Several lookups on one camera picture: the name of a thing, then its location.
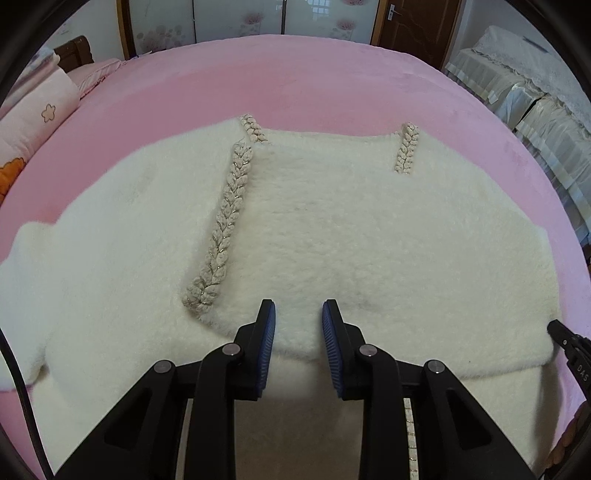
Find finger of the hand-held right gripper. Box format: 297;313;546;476
546;318;591;402

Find floral sliding door wardrobe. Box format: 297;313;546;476
115;0;384;58

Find pink bed blanket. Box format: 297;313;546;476
0;33;591;480

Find white lace covered furniture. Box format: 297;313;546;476
441;25;591;241

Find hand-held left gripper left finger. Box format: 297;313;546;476
55;299;278;480

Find pink flower print pillow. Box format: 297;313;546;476
0;69;81;208

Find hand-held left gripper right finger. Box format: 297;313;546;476
322;299;539;480

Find pink ruffled pillow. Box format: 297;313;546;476
68;58;126;100

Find folded pastel quilt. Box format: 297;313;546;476
25;46;62;77

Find white fluffy sweater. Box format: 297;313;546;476
0;113;566;480

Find brown wooden door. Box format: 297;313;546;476
379;0;462;70

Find black cable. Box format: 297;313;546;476
0;328;54;480

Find dark wooden headboard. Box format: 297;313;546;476
53;36;95;72

